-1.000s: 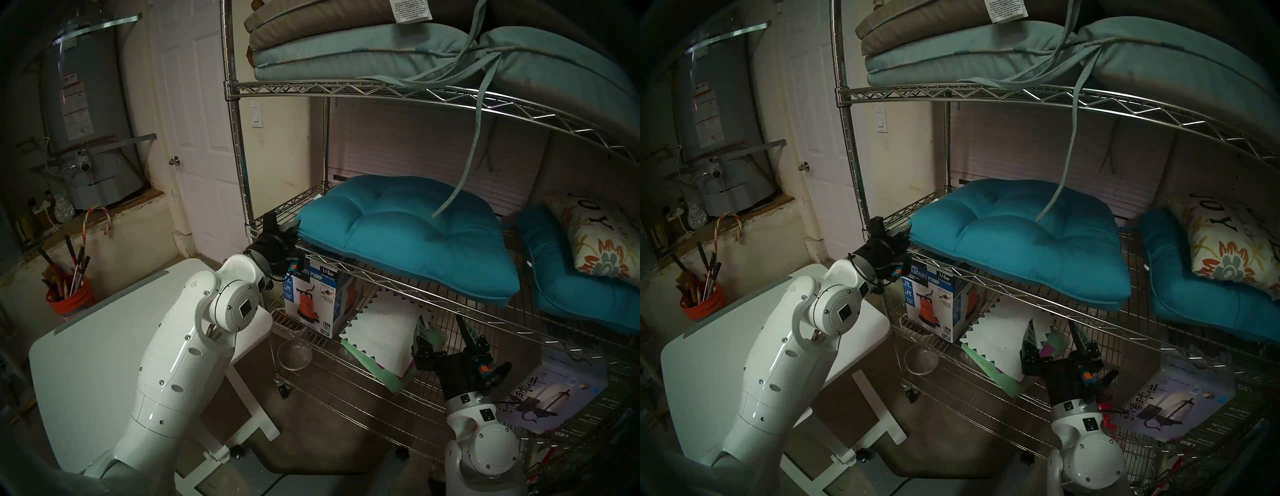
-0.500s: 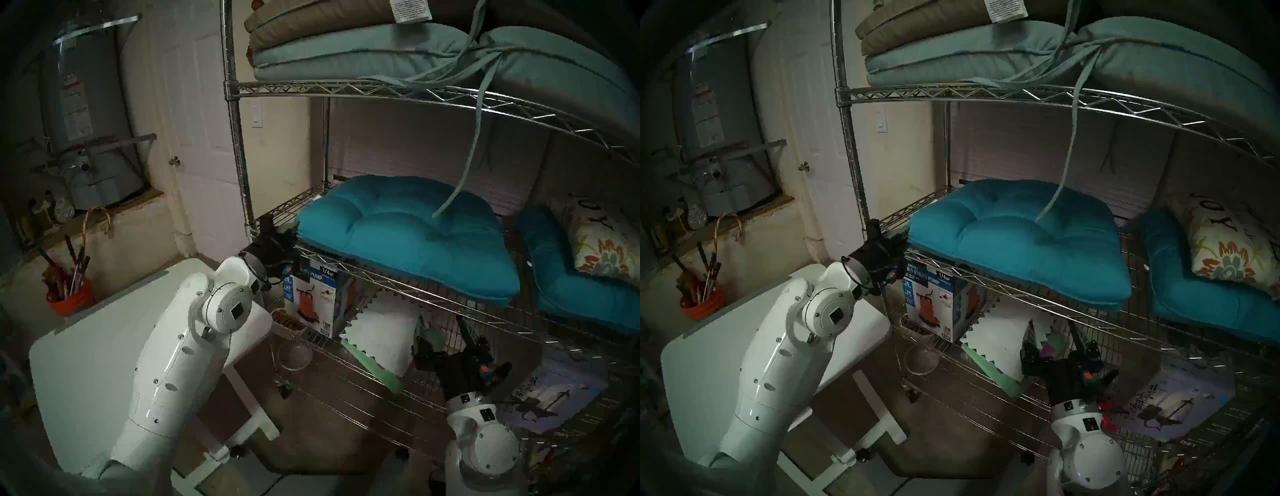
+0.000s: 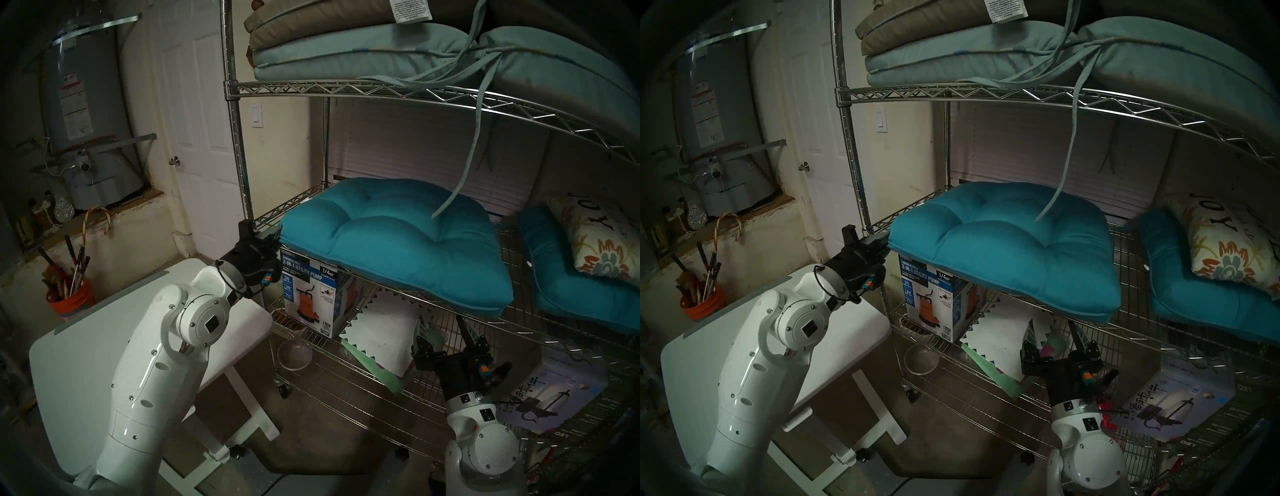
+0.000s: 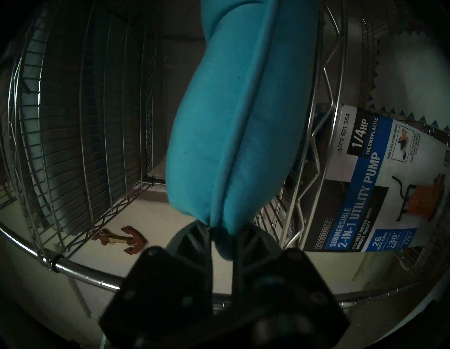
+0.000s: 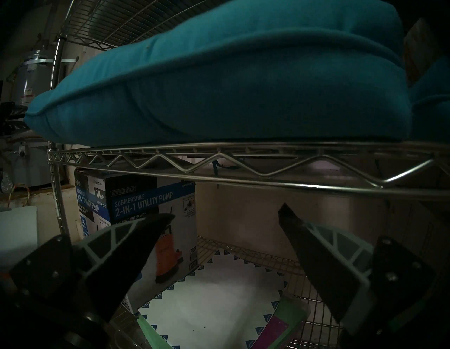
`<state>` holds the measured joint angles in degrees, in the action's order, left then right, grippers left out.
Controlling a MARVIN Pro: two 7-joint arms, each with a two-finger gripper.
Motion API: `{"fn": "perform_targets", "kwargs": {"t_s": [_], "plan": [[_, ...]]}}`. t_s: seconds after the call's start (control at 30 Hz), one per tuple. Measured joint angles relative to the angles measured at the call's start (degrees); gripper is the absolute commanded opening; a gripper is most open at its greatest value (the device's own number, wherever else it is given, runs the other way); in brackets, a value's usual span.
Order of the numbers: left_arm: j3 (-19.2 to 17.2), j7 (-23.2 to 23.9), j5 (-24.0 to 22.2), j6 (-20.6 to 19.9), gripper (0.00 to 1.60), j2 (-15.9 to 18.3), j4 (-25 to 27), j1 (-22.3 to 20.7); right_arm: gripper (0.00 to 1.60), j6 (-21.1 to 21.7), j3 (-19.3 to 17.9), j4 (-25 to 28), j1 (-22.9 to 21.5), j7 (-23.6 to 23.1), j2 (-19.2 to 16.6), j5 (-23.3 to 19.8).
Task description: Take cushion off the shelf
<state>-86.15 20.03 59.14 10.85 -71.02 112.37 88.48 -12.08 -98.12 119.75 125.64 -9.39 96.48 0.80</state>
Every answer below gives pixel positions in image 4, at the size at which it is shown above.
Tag brown anchor wall decoration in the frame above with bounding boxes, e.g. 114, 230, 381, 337
88, 225, 147, 255

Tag white zigzag-edged sheet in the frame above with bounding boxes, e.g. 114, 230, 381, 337
364, 30, 450, 127

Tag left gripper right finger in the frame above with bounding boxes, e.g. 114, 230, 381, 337
225, 222, 351, 349

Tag utility pump cardboard box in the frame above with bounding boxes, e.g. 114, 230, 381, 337
302, 102, 450, 254

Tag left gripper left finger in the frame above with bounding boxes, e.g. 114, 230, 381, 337
98, 222, 213, 349

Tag chrome wire shelf rack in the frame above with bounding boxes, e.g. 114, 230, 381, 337
0, 0, 450, 317

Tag teal tufted seat cushion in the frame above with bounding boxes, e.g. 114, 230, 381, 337
165, 0, 322, 262

